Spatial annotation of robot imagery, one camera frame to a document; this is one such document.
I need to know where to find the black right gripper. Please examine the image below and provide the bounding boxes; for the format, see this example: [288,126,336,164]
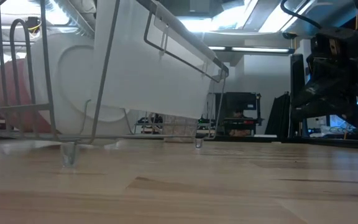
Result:
[290,27,358,128]

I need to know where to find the white plate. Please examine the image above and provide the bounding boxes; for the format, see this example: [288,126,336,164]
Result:
[26,32,140,138]

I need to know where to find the pink plate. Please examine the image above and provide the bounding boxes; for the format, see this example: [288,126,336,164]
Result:
[0,57,52,133]

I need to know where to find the black tall panel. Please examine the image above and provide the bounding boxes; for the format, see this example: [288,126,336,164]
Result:
[290,54,310,138]

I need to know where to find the black leaning panel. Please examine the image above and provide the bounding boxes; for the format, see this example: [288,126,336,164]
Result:
[265,92,291,136]

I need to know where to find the black equipment stand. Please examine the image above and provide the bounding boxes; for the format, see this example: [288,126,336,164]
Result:
[215,91,263,136]

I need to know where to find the ceiling light strip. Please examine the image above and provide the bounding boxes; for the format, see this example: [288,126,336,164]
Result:
[208,45,291,54]

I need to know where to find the translucent white cutlery holder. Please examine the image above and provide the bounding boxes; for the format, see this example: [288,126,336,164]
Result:
[93,0,226,119]

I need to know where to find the black metal table frame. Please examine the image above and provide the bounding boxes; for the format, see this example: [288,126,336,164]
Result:
[197,133,358,151]

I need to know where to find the grey wire dish rack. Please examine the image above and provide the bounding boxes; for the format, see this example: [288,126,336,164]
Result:
[0,0,229,167]

